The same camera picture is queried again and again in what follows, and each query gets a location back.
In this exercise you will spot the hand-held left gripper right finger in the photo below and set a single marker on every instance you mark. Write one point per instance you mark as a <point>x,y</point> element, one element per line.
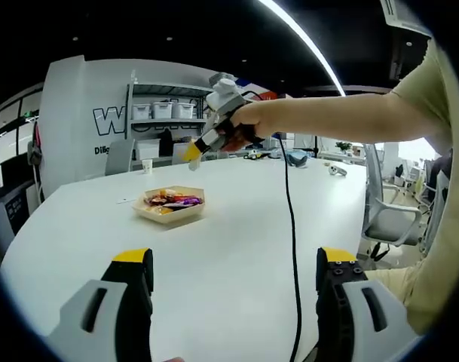
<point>338,288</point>

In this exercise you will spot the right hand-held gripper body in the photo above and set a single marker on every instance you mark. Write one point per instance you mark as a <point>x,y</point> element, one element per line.
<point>229,100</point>

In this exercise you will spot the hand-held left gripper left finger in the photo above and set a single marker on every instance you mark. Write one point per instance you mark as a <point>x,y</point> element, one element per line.
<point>135,288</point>

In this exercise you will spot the purple food packet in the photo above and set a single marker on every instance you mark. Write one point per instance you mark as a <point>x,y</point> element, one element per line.
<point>187,201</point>

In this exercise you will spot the yellow pastry food packet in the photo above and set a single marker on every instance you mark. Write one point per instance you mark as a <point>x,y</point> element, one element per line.
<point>159,211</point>

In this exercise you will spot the beige paper container tray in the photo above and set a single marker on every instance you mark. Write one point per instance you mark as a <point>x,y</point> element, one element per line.
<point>176,218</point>

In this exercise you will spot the person's right hand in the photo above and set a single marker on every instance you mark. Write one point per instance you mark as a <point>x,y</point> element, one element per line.
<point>255,120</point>

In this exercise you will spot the person's left hand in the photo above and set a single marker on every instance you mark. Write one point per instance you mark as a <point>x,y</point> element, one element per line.
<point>174,359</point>

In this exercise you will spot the grey chair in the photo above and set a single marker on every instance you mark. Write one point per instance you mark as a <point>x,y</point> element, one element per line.
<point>180,154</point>
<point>118,158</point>

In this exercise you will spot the black bag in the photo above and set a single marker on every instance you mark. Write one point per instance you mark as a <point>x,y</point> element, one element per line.
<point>166,143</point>

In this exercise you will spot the row of white storage bins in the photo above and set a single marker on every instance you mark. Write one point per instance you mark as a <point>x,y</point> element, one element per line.
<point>161,110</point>

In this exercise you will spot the white paper cup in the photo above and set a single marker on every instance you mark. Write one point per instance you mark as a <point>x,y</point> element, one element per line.
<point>147,166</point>

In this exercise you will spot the white office chair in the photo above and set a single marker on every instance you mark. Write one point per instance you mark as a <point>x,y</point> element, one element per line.
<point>391,222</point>

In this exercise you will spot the grey headset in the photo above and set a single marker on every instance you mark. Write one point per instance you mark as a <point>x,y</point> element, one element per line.
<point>298,160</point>

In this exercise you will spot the metal shelf rack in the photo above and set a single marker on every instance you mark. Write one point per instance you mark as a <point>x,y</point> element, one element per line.
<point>130,113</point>

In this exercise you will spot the person in beige shirt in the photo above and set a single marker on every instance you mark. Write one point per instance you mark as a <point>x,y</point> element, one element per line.
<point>440,264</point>

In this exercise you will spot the ceiling light strip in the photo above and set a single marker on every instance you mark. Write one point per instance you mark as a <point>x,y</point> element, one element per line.
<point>341,88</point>

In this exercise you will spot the white game controller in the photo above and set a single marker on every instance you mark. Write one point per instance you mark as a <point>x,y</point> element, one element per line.
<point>338,171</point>

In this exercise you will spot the potted plant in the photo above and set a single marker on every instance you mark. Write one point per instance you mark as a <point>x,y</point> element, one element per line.
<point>344,145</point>

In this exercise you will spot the dark grey counter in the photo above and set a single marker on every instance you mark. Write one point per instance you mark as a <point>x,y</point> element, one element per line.
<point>14,211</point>

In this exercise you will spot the coat stand with grey bag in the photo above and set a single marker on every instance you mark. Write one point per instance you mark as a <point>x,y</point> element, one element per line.
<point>34,151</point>

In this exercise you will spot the ceiling air conditioner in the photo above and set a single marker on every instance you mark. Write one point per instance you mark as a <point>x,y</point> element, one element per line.
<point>402,13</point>

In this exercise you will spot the white logo wall panel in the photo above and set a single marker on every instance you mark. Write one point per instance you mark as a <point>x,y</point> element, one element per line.
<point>67,94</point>

